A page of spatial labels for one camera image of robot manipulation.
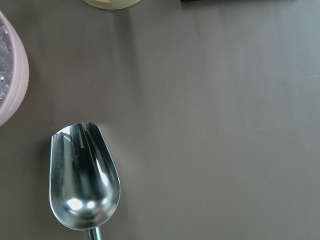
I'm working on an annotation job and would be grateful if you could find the metal ice scoop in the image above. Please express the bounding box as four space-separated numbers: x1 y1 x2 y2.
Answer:
49 122 121 240

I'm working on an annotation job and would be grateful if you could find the black wine glass tray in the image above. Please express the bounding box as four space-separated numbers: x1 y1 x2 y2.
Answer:
180 0 296 4

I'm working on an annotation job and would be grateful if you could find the wooden glass stand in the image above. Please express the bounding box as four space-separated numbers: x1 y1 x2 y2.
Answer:
83 0 141 10

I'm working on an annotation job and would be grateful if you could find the pink bowl with ice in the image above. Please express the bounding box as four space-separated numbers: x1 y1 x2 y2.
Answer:
0 13 29 125

